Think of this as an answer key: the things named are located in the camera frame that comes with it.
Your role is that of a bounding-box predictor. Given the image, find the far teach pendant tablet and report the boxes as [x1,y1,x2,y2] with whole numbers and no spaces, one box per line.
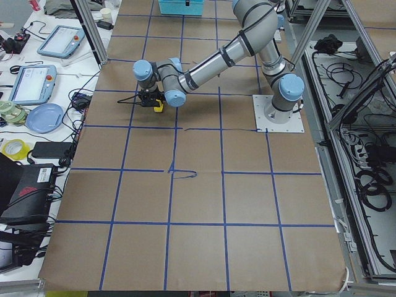
[37,25,85,59]

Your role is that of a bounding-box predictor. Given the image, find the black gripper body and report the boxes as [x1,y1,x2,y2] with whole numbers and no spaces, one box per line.
[138,89,163,107]

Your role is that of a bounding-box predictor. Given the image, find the yellow tape roll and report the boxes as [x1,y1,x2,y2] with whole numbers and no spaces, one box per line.
[1,139,30,161]

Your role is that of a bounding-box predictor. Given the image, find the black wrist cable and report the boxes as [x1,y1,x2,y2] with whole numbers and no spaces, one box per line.
[116,92,143,106]

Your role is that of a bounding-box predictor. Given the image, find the cream paper cup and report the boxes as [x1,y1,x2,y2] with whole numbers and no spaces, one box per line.
[100,7,113,23]

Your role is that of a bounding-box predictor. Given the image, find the teach pendant tablet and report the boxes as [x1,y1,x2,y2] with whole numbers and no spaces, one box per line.
[37,25,85,59]
[9,65,58,105]

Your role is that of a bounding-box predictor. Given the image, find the blue plastic plate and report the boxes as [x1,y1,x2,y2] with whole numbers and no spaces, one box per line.
[25,103,64,134]

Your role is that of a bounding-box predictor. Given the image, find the near teach pendant tablet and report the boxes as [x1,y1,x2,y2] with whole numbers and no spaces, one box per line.
[9,65,58,105]

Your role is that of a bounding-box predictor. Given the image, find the turquoise plastic storage bin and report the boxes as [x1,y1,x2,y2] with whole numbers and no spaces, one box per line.
[158,0,205,15]

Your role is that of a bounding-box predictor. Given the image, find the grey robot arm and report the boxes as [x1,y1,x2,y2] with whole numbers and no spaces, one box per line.
[132,1,304,113]

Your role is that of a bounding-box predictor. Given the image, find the black power adapter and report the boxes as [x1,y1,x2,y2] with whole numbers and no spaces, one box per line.
[31,142,72,159]

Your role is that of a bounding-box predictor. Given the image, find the black red laptop case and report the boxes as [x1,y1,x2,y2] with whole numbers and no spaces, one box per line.
[1,154,56,226]

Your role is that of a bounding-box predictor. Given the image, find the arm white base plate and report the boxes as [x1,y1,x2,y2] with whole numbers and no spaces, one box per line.
[252,95,304,133]

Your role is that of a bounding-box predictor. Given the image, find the aluminium frame post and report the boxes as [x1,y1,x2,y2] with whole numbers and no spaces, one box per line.
[70,0,108,66]

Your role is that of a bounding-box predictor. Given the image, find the green tape rolls stack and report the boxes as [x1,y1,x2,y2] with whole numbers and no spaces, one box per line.
[0,101,28,126]

